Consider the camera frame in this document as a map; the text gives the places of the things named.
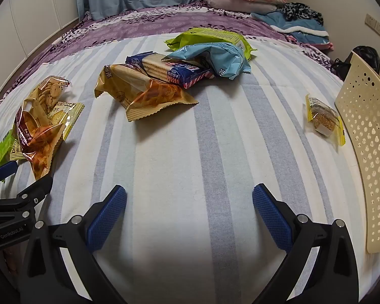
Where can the clear bag of small cookies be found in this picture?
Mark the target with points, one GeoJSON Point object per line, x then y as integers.
{"type": "Point", "coordinates": [50, 90]}

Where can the brown orange snack bag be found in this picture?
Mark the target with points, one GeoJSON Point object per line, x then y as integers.
{"type": "Point", "coordinates": [34, 139]}

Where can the striped bed sheet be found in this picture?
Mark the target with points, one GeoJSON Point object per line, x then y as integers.
{"type": "Point", "coordinates": [190, 152]}

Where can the blue fleece blanket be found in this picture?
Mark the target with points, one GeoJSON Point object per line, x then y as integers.
{"type": "Point", "coordinates": [304, 31]}

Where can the yellow-edged sesame bar packet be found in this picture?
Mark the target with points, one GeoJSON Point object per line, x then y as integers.
{"type": "Point", "coordinates": [323, 118]}

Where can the leopard print cloth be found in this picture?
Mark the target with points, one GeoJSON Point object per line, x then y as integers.
{"type": "Point", "coordinates": [300, 11]}

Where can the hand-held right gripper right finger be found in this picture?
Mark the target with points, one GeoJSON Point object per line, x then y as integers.
{"type": "Point", "coordinates": [272, 218]}

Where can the purple floral bed sheet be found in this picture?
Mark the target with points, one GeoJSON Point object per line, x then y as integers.
{"type": "Point", "coordinates": [129, 28]}

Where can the tan orange snack bag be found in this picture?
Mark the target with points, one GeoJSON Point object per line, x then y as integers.
{"type": "Point", "coordinates": [139, 91]}

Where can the light blue snack bag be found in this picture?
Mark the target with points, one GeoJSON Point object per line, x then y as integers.
{"type": "Point", "coordinates": [221, 58]}

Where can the cream perforated plastic basket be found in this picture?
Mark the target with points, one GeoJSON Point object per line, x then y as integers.
{"type": "Point", "coordinates": [367, 148]}

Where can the large green snack bag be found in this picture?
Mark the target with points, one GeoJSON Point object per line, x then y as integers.
{"type": "Point", "coordinates": [209, 36]}

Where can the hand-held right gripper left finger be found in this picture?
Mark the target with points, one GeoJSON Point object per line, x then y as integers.
{"type": "Point", "coordinates": [109, 218]}

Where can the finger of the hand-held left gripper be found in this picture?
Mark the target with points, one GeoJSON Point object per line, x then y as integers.
{"type": "Point", "coordinates": [34, 193]}
{"type": "Point", "coordinates": [4, 169]}

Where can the navy blue cracker pack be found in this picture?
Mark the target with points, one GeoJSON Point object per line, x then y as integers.
{"type": "Point", "coordinates": [177, 71]}

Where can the black backpack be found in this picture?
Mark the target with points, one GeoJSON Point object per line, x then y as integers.
{"type": "Point", "coordinates": [365, 55]}

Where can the yellow biscuit packet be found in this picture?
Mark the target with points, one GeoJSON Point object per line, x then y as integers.
{"type": "Point", "coordinates": [17, 155]}
{"type": "Point", "coordinates": [68, 114]}

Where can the white wardrobe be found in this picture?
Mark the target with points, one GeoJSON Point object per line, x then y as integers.
{"type": "Point", "coordinates": [28, 22]}

